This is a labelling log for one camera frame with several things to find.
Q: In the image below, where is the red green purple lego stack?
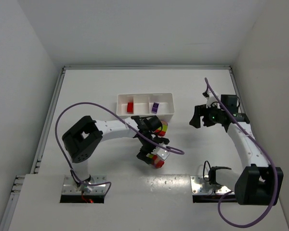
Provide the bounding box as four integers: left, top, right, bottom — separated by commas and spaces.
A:
154, 121, 168, 137

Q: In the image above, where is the purple square lego brick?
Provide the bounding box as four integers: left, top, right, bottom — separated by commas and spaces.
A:
151, 102, 159, 114

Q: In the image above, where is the red rounded lego brick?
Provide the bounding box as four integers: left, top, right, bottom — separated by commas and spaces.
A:
126, 102, 133, 114

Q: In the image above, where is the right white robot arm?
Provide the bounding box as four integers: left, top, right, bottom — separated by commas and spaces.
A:
189, 92, 284, 205

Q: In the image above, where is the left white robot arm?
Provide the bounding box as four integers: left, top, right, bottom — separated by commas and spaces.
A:
62, 115, 170, 184

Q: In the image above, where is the white three-compartment container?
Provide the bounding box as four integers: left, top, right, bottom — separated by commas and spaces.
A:
116, 93, 175, 122

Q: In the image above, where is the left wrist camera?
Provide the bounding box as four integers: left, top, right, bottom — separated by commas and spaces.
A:
154, 147, 170, 161

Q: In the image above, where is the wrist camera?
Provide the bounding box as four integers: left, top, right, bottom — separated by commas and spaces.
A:
154, 147, 170, 161
202, 90, 219, 108

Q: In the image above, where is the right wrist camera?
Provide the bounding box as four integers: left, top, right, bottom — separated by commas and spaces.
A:
202, 90, 219, 108

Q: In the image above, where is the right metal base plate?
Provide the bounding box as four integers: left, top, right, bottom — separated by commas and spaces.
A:
190, 175, 230, 196

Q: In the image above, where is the metal base plate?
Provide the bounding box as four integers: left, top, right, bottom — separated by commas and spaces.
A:
190, 175, 230, 196
61, 175, 107, 196

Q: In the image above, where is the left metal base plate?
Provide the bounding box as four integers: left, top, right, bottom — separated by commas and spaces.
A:
61, 175, 107, 196

